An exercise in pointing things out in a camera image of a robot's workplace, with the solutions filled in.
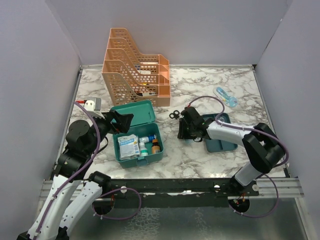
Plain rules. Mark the white bottle green label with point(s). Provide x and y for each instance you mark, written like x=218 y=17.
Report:
x=143 y=151

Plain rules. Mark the amber medicine bottle orange cap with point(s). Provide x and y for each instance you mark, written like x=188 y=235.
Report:
x=155 y=146

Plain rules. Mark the teal plastic medicine box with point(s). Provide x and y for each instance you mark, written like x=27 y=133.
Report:
x=142 y=125

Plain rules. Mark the white blue wipes packet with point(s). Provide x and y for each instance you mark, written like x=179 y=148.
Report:
x=128 y=147

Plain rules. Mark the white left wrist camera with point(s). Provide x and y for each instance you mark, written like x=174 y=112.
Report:
x=93 y=106

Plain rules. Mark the peach plastic file organizer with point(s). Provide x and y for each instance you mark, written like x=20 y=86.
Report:
x=131 y=76

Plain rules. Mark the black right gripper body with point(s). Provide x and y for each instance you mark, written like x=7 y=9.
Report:
x=192 y=128

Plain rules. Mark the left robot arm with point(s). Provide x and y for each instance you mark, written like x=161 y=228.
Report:
x=60 y=213

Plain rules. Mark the blue toothbrush blister pack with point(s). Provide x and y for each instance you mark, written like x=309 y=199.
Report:
x=229 y=100

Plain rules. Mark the black handled scissors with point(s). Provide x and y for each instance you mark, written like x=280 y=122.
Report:
x=174 y=115

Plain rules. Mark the black metal base rail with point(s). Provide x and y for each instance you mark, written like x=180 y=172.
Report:
x=185 y=192

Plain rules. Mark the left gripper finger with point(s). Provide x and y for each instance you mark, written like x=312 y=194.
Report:
x=123 y=122
x=113 y=115

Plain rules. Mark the teal divided tray insert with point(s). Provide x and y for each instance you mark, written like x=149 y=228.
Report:
x=217 y=145

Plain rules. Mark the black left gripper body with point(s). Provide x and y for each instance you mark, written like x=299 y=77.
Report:
x=104 y=126

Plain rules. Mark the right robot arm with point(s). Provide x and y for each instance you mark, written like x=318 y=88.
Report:
x=263 y=148

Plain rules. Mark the white blue bandage roll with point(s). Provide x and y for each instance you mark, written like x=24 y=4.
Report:
x=147 y=139

